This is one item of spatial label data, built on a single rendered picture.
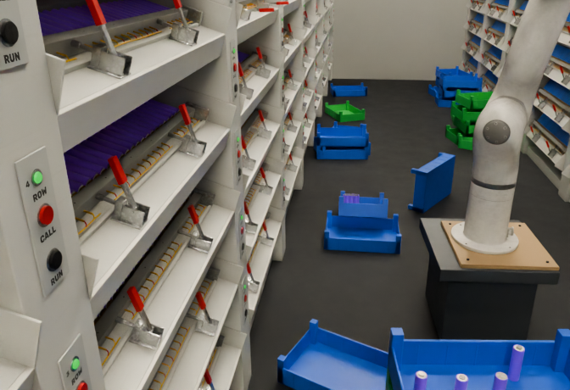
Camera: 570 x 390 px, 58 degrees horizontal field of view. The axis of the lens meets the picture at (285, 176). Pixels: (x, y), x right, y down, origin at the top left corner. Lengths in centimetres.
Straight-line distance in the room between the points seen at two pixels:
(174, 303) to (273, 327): 86
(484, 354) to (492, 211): 64
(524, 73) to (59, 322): 123
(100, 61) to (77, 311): 27
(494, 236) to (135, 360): 112
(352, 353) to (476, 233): 50
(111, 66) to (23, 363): 32
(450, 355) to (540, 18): 85
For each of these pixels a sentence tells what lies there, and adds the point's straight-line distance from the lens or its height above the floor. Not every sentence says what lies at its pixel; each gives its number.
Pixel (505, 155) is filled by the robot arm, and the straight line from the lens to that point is 147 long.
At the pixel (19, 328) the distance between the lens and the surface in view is 48.
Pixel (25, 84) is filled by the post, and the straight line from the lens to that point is 46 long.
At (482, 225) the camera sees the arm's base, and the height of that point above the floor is 36.
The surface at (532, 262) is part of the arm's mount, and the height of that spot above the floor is 29.
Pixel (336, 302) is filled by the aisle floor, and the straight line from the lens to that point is 181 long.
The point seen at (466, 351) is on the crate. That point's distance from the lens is 99.
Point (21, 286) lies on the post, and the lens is 47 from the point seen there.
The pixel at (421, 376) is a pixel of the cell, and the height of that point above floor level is 47.
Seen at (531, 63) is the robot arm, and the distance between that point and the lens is 145.
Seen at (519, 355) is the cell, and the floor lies 46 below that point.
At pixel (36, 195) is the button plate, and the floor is 88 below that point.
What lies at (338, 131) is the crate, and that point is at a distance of 322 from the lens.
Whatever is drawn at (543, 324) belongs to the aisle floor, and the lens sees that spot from 188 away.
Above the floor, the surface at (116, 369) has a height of 56.
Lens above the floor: 105
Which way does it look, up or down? 22 degrees down
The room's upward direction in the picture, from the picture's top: 1 degrees counter-clockwise
